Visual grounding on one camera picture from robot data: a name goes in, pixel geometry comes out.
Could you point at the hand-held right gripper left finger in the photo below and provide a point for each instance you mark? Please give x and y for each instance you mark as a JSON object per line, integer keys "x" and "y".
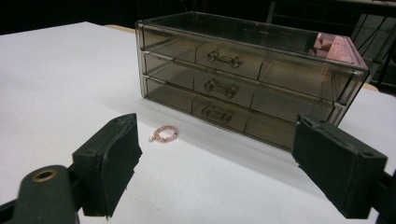
{"x": 106, "y": 161}

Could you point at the smoky clear drawer organizer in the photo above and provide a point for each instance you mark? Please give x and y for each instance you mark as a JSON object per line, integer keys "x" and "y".
{"x": 249, "y": 31}

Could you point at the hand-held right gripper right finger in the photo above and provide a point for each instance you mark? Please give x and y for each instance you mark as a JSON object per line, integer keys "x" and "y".
{"x": 336, "y": 168}

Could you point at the white table cover sheet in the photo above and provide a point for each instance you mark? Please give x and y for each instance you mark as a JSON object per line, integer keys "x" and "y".
{"x": 62, "y": 93}

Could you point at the black metal stand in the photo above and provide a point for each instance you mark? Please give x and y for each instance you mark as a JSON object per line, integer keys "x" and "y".
{"x": 373, "y": 34}

